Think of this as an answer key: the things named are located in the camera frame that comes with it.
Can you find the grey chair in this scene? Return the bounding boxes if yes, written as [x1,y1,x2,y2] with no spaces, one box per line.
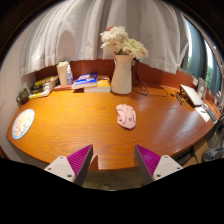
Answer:
[202,114,224,163]

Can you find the red-brown book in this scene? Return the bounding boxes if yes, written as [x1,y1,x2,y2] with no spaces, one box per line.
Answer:
[53,83,74,92]

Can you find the white ceramic vase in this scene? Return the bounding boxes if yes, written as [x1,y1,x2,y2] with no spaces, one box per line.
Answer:
[110,54,135,95]

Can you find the clear spray bottle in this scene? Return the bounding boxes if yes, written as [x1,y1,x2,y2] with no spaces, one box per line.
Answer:
[65,64,74,86]

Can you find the black pen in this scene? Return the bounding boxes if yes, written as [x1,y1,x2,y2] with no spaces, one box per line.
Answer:
[175,94,184,106]

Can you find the dark mug with green inside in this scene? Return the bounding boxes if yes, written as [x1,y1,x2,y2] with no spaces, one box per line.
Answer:
[15,87,30,105]

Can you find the white curtain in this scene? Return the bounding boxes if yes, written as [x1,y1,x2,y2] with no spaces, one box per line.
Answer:
[19,0,190,78]

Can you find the window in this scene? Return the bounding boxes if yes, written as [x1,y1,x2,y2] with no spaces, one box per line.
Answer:
[181,16,224,98]

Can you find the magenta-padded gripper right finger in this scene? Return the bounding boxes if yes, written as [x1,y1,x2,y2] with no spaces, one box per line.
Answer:
[134,144,184,186]

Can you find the white flower bouquet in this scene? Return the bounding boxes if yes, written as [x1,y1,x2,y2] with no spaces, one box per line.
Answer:
[99,25,149,61]

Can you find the pink computer mouse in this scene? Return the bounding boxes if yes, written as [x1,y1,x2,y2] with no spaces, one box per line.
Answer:
[115,103,137,130]

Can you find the white paper sheet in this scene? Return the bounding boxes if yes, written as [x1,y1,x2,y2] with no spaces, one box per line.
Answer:
[194,105,212,123]

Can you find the black cable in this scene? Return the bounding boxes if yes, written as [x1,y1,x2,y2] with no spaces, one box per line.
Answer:
[133,59,169,98]

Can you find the white tumbler cup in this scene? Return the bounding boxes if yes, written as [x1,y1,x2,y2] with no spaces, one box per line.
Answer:
[55,60,70,86]

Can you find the round printed mouse pad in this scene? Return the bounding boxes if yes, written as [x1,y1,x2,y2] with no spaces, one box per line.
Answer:
[11,108,36,140]

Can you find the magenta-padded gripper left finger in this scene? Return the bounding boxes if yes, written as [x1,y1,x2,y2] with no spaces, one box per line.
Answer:
[44,144,94,187]

